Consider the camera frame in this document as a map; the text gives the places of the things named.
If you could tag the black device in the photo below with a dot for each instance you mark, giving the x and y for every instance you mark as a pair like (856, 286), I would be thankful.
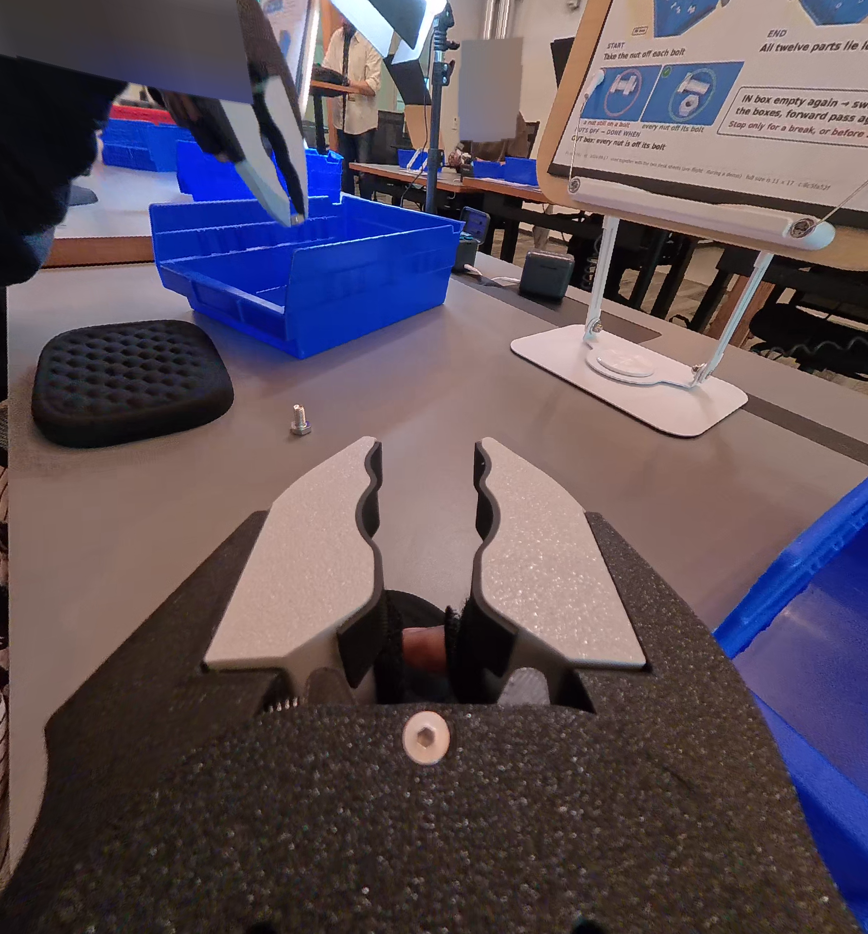
(470, 237)

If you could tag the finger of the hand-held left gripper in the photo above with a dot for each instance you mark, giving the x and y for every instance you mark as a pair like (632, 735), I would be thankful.
(288, 138)
(259, 160)

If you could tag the wooden office desk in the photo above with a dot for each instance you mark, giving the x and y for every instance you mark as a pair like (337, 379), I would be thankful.
(419, 179)

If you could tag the person's right hand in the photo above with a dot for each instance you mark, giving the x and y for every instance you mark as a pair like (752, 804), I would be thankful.
(425, 648)

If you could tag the red plastic bin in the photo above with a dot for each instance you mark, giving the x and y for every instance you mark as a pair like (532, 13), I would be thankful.
(129, 112)

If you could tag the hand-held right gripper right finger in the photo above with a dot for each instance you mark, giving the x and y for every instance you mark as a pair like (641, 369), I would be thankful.
(558, 584)

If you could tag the black honeycomb wrist pad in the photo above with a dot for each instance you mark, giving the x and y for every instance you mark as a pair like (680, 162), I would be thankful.
(127, 383)

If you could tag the blue plastic bin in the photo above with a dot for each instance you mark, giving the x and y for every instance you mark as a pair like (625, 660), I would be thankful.
(142, 146)
(827, 657)
(310, 292)
(419, 159)
(507, 169)
(207, 171)

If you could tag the printed instruction sheet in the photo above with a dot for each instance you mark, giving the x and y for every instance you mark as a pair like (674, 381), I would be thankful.
(769, 109)

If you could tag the black light stand pole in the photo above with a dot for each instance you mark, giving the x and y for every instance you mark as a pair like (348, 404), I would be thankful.
(437, 131)

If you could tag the person's left forearm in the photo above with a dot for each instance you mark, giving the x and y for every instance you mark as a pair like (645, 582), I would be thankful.
(25, 168)

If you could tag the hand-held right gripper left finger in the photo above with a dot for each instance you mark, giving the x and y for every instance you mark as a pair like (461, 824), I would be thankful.
(302, 576)

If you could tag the light grey table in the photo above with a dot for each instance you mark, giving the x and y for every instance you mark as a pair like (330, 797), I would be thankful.
(105, 211)

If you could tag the white document stand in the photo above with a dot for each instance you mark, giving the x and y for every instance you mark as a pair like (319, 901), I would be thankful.
(660, 394)

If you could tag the studio light panel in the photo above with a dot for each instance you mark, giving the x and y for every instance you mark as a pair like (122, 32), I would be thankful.
(397, 29)

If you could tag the instruction sign board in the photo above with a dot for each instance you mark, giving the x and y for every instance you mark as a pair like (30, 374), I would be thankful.
(561, 109)

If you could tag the dark grey box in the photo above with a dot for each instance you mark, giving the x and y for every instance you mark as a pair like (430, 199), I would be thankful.
(547, 276)

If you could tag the short silver bolt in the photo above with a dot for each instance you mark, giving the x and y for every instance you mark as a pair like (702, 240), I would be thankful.
(301, 422)

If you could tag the black office chair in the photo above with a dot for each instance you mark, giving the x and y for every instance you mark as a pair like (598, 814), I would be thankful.
(820, 335)

